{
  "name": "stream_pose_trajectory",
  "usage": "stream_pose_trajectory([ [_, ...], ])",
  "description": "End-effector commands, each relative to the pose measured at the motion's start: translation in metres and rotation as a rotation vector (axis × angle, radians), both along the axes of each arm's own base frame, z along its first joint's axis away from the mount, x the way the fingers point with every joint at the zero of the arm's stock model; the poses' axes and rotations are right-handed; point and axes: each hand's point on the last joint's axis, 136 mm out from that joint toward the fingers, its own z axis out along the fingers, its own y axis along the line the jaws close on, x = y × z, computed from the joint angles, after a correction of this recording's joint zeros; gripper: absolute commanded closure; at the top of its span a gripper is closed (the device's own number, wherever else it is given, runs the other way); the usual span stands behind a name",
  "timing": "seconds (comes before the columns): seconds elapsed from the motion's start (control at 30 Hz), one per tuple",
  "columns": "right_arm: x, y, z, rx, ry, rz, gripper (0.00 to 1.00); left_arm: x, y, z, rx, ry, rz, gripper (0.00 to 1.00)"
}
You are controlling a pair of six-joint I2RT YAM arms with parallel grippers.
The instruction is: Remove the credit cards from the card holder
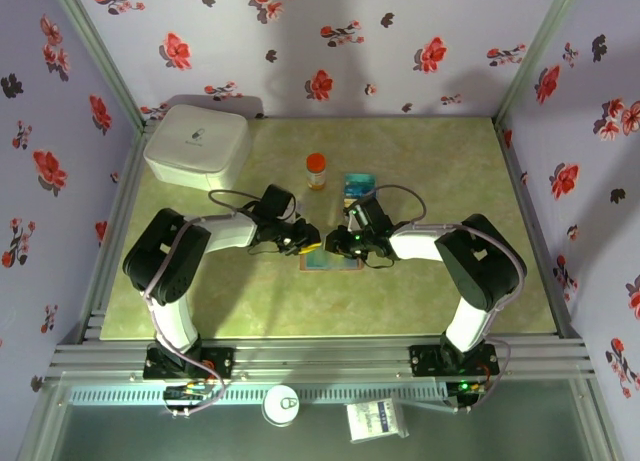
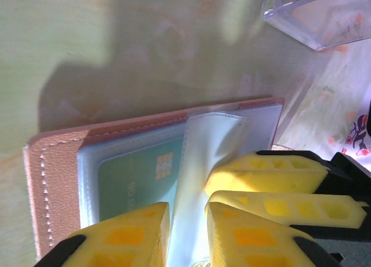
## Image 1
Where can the right small circuit board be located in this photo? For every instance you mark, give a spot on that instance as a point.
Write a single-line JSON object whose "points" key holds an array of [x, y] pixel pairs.
{"points": [[462, 387]]}

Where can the pale teal credit card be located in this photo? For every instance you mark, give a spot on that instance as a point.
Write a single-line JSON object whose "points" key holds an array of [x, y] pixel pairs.
{"points": [[315, 258]]}

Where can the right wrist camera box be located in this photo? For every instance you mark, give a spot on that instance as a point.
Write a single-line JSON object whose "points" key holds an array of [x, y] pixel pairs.
{"points": [[351, 221]]}

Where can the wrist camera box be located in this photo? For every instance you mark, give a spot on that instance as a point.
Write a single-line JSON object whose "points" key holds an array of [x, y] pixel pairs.
{"points": [[351, 221], [298, 212]]}

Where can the aluminium corner post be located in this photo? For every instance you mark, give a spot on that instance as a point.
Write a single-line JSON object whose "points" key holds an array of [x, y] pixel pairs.
{"points": [[100, 56], [535, 56]]}

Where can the aluminium side frame rail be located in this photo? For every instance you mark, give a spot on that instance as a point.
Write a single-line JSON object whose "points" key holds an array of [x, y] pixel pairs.
{"points": [[135, 148], [516, 168]]}

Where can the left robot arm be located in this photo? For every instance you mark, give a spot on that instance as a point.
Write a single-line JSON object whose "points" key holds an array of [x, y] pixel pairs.
{"points": [[165, 258]]}

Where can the white round lock disc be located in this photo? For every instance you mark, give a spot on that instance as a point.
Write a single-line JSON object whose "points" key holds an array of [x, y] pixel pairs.
{"points": [[281, 405]]}

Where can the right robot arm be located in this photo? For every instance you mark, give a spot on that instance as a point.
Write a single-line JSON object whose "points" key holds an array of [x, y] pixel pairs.
{"points": [[480, 263]]}

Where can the aluminium lower frame strut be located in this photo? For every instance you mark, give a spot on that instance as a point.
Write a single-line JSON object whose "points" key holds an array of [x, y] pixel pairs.
{"points": [[602, 421], [42, 421]]}

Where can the brown leather card holder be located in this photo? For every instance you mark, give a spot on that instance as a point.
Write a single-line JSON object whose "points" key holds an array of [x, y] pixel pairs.
{"points": [[302, 266]]}

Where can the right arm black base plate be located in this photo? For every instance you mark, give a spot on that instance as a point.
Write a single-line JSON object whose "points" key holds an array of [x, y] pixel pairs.
{"points": [[425, 361]]}

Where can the left small circuit board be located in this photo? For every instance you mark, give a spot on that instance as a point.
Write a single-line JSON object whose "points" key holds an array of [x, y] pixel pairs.
{"points": [[185, 393]]}

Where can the small circuit board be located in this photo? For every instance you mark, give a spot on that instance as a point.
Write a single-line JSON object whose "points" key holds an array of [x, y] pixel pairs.
{"points": [[185, 393], [462, 387]]}

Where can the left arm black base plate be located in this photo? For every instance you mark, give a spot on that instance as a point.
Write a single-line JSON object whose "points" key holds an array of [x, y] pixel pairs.
{"points": [[220, 363]]}

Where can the gold credit card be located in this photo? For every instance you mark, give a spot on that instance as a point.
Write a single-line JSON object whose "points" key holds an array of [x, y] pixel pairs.
{"points": [[347, 201]]}

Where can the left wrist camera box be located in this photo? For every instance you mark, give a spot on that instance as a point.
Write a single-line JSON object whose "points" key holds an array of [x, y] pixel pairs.
{"points": [[298, 212]]}

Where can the aluminium front frame rail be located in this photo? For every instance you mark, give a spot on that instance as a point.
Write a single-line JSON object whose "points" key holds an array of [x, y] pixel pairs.
{"points": [[320, 361]]}

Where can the orange pill bottle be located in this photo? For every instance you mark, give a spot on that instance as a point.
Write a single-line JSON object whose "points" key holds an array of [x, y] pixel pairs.
{"points": [[315, 173]]}

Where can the white square pill case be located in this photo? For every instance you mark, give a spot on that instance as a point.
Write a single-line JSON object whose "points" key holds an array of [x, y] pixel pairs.
{"points": [[195, 141]]}

